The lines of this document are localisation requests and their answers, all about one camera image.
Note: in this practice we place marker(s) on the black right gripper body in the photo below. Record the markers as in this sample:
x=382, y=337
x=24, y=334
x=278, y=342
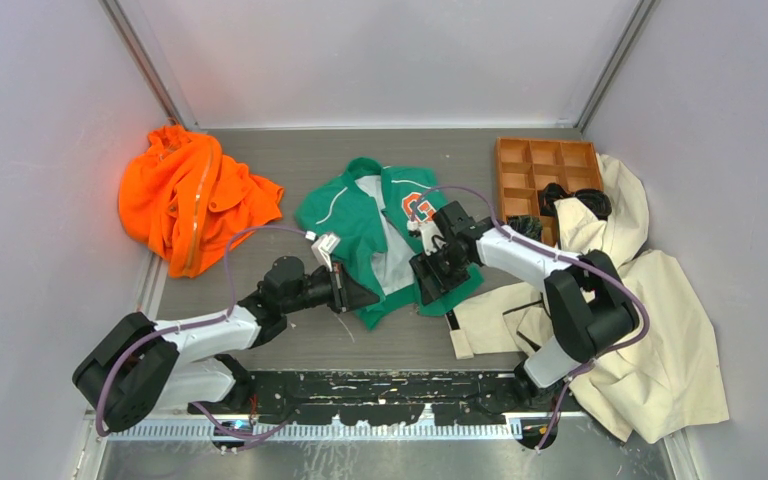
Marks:
x=443, y=262

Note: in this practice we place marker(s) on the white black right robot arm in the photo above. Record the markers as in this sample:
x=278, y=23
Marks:
x=591, y=310

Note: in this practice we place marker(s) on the dark patterned rolled cloth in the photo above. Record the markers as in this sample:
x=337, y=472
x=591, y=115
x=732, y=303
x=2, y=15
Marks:
x=527, y=225

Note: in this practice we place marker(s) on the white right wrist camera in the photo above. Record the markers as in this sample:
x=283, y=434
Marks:
x=429, y=233

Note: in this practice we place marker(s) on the orange compartment tray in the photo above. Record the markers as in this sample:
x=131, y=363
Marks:
x=524, y=168

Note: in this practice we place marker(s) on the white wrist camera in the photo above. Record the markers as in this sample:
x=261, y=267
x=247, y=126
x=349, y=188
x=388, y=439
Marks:
x=429, y=233
x=323, y=246

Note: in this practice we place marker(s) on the aluminium slotted rail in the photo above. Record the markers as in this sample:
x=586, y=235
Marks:
x=425, y=429

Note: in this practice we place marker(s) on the black coiled item in tray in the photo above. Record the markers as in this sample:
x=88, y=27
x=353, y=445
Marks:
x=595, y=200

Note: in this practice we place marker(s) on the orange jacket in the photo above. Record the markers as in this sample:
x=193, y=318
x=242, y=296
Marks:
x=185, y=199

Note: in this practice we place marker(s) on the green varsity jacket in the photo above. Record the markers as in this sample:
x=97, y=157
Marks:
x=368, y=207

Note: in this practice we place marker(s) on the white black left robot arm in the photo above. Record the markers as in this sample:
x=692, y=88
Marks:
x=143, y=365

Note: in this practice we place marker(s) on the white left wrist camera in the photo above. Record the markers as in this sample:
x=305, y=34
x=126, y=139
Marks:
x=323, y=246

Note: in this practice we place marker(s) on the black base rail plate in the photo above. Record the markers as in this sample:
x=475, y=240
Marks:
x=384, y=398

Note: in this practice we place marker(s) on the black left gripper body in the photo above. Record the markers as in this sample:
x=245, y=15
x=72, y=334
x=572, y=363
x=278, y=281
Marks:
x=336, y=299

